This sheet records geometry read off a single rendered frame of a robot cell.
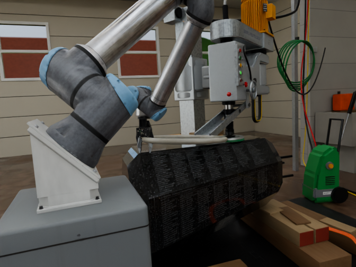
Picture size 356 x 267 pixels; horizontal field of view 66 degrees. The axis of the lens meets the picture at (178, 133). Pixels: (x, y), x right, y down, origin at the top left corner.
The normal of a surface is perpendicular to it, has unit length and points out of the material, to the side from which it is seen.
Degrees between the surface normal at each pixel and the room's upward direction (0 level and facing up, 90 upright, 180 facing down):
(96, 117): 80
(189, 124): 90
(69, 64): 63
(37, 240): 90
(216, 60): 90
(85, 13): 90
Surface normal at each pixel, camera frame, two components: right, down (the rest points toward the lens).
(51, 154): 0.37, 0.08
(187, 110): -0.65, 0.12
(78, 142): 0.52, -0.21
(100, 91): -0.05, -0.39
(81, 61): 0.28, -0.18
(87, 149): 0.74, 0.00
